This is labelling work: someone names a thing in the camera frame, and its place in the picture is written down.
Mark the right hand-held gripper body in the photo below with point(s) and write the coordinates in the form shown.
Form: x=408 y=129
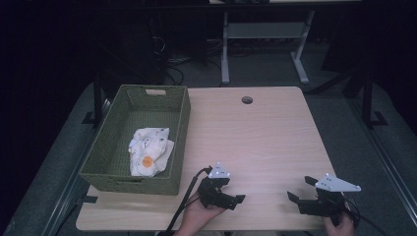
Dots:
x=327 y=200

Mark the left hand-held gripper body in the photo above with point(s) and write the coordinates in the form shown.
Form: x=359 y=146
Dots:
x=213 y=193

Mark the white cloth with orange spot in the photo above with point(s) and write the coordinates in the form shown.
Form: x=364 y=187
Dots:
x=154 y=144

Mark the green woven basket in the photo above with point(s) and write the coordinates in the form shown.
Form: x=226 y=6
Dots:
x=108 y=157

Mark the person's left hand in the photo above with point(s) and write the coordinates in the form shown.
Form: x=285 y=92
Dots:
x=196 y=214

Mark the person's right hand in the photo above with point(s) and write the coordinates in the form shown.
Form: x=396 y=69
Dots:
x=341 y=227

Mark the black metal stand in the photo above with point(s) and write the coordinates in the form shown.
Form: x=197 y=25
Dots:
x=97 y=101
x=368 y=101

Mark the black tape strip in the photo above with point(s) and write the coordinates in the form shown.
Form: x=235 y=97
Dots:
x=88 y=199

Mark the white metal desk frame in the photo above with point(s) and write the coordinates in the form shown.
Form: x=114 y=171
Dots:
x=262 y=31

